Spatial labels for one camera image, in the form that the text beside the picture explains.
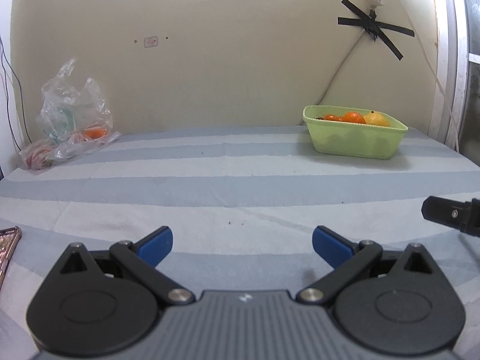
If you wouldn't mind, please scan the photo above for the light green plastic basin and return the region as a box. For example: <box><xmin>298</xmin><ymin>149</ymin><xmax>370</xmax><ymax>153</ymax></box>
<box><xmin>303</xmin><ymin>105</ymin><xmax>408</xmax><ymax>159</ymax></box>

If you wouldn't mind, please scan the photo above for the black wall cable left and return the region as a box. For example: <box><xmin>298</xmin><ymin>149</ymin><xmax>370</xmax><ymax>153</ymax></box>
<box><xmin>0</xmin><ymin>35</ymin><xmax>33</xmax><ymax>155</ymax></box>

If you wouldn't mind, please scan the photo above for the striped blue bed sheet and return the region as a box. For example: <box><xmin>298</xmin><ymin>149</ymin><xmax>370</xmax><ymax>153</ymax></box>
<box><xmin>1</xmin><ymin>126</ymin><xmax>479</xmax><ymax>359</ymax></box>

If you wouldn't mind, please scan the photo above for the white cable on wall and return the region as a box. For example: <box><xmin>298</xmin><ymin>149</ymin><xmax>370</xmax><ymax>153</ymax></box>
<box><xmin>393</xmin><ymin>0</ymin><xmax>462</xmax><ymax>151</ymax></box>

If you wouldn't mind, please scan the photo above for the clear plastic bag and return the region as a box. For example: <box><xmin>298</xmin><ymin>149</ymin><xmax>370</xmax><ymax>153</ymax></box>
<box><xmin>19</xmin><ymin>58</ymin><xmax>120</xmax><ymax>171</ymax></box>

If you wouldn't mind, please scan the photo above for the black tape cross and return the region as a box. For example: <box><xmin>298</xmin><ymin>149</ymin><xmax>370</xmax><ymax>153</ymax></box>
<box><xmin>337</xmin><ymin>0</ymin><xmax>415</xmax><ymax>61</ymax></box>

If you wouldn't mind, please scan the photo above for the grey cable along wall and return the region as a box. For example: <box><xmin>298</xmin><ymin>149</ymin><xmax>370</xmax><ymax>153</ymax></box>
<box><xmin>314</xmin><ymin>31</ymin><xmax>367</xmax><ymax>107</ymax></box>

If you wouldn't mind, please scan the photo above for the large yellow grapefruit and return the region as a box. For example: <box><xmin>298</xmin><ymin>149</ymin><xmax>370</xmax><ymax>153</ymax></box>
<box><xmin>363</xmin><ymin>111</ymin><xmax>390</xmax><ymax>127</ymax></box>

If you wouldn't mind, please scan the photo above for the mandarin orange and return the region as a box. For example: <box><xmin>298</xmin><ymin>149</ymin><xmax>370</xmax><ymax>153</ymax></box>
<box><xmin>340</xmin><ymin>111</ymin><xmax>366</xmax><ymax>125</ymax></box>

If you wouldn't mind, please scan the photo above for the orange tomato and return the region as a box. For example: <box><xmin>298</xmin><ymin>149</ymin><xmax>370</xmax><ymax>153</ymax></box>
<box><xmin>323</xmin><ymin>115</ymin><xmax>343</xmax><ymax>122</ymax></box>

